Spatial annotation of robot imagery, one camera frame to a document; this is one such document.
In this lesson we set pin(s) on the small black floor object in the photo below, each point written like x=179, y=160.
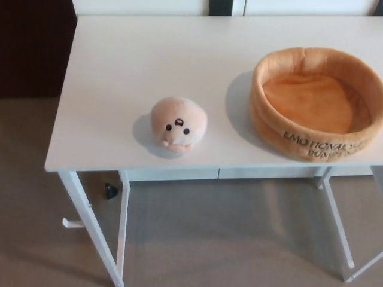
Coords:
x=110, y=192

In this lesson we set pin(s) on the black rectangular panel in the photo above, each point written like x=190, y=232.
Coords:
x=227, y=6

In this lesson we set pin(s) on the beige plush dumpling toy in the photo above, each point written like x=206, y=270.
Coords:
x=179, y=119

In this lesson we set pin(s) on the dark brown cabinet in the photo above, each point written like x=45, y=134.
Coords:
x=33, y=48

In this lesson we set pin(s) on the orange round plush plate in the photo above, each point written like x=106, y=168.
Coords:
x=314, y=101

